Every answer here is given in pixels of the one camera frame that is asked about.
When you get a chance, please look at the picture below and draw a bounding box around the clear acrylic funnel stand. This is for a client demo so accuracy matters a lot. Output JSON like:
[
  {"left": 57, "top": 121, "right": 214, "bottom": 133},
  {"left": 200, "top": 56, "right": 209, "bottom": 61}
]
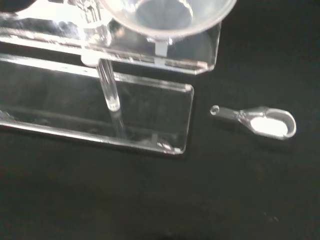
[{"left": 0, "top": 0, "right": 223, "bottom": 158}]

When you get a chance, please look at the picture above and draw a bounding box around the clear glass weighing funnel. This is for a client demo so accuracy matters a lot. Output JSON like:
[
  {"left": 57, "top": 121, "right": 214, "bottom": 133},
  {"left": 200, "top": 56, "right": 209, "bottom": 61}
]
[{"left": 209, "top": 105, "right": 297, "bottom": 141}]

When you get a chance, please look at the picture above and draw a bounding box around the black bench cloth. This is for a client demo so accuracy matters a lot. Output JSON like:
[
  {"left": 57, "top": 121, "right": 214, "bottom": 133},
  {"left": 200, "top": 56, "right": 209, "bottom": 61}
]
[{"left": 0, "top": 0, "right": 320, "bottom": 240}]

